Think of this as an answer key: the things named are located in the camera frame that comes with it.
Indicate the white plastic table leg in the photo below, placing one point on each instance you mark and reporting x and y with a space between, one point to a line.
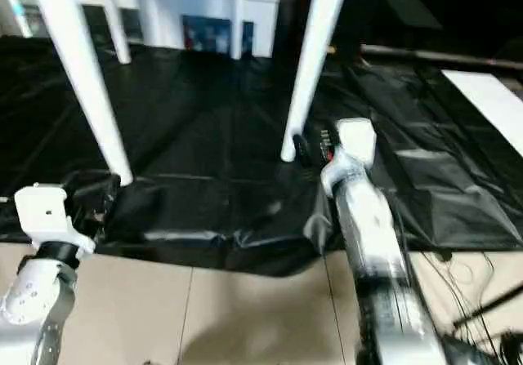
238 14
314 54
119 34
88 75

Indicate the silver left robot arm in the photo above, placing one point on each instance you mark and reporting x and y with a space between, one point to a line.
37 291

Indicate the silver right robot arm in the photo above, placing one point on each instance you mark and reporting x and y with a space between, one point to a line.
372 234

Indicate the black work surface mat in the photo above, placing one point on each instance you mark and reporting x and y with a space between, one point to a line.
204 136

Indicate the black metal bar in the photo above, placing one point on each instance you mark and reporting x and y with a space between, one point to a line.
441 56

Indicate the white flat board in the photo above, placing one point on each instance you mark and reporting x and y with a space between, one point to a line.
490 103

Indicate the white glass-door cabinet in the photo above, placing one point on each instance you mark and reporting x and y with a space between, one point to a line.
163 1

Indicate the white and turquoise rack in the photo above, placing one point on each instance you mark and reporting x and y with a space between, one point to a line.
14 5

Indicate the black tripod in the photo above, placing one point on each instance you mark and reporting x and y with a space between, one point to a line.
490 304

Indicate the dark grey tripod base bag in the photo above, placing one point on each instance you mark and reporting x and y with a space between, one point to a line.
466 350

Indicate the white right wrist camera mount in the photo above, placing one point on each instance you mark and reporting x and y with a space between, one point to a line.
355 140

